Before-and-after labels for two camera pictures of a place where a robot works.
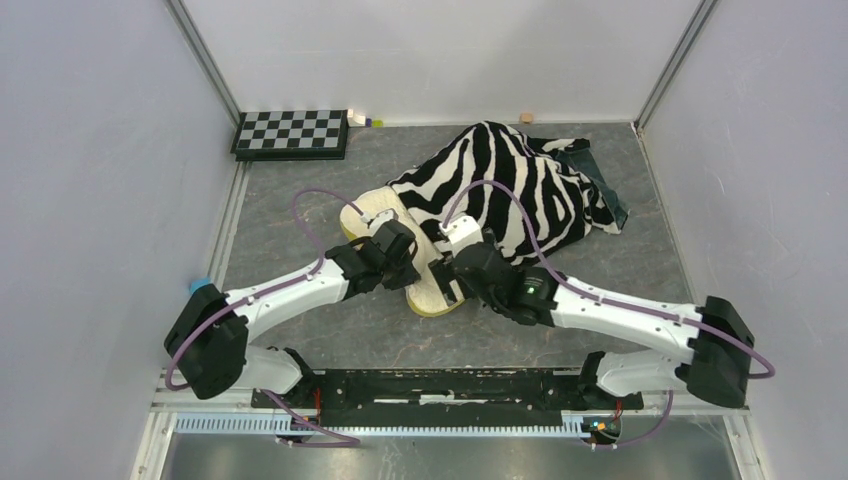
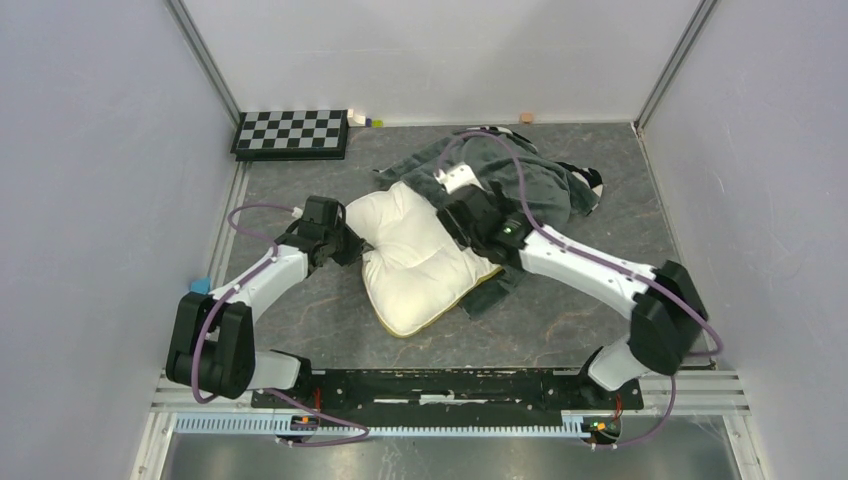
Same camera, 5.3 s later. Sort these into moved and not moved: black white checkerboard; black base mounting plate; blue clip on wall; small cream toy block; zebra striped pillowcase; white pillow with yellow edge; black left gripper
Moved: black left gripper; zebra striped pillowcase; white pillow with yellow edge
Not moved: small cream toy block; black white checkerboard; black base mounting plate; blue clip on wall
